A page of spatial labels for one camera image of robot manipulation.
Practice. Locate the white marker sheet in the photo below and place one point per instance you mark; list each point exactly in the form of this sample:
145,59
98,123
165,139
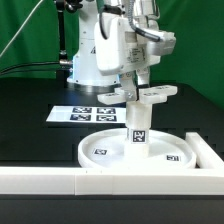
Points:
84,114

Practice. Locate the black camera stand pole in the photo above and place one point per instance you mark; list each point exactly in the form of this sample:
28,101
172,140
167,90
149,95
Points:
70,6

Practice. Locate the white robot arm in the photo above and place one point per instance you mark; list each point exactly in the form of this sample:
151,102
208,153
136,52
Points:
141,16

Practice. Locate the white L-shaped fence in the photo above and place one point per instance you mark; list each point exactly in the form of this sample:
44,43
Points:
206,179

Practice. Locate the white round table top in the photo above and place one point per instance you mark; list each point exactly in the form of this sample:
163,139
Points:
110,149

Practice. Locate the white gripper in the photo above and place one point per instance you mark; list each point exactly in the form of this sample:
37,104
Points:
124,51

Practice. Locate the white cross-shaped table base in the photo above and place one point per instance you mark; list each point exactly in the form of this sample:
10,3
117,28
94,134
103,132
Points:
152,95

